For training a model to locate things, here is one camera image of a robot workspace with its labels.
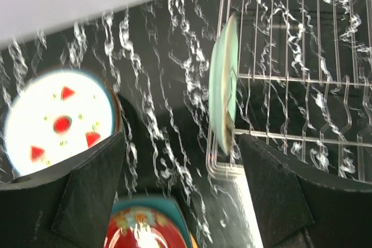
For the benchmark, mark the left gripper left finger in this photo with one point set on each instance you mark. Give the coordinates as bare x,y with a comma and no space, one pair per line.
66,205

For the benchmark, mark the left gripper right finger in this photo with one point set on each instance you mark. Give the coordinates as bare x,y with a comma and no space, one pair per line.
297,205

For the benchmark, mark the red floral plate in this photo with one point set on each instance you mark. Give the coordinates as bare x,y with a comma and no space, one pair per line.
142,227

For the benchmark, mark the teal square plate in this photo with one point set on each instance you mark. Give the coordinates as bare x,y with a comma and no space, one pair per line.
166,205

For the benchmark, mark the mint green flower plate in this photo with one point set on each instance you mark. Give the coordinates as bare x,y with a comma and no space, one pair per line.
223,83

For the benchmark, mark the white watermelon pattern plate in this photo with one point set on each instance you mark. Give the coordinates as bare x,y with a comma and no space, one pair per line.
51,120

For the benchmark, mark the yellow woven pattern plate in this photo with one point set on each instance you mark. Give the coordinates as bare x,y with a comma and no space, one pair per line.
193,241

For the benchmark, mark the metal wire dish rack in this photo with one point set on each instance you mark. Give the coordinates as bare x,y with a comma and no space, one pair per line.
303,84

